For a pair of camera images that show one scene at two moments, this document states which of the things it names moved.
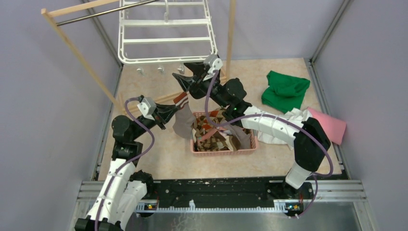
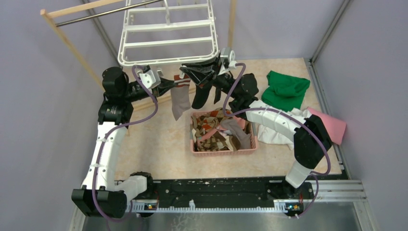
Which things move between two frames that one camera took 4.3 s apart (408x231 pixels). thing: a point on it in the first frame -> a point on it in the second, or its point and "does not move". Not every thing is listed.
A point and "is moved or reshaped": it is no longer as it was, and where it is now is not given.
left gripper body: x=158 y=119 -> x=155 y=91
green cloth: x=285 y=92 does not move
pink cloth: x=335 y=128 does not move
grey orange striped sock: x=185 y=120 is moved or reshaped
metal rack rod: x=63 y=22 does not move
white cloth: x=296 y=115 does not move
